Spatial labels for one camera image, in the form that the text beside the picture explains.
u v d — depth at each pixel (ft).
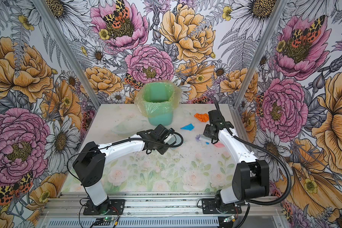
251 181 1.39
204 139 3.11
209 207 2.41
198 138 3.31
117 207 2.42
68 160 3.00
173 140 2.47
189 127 3.56
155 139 2.23
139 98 2.93
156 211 2.43
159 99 3.56
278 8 2.36
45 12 2.39
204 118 3.67
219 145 1.87
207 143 3.17
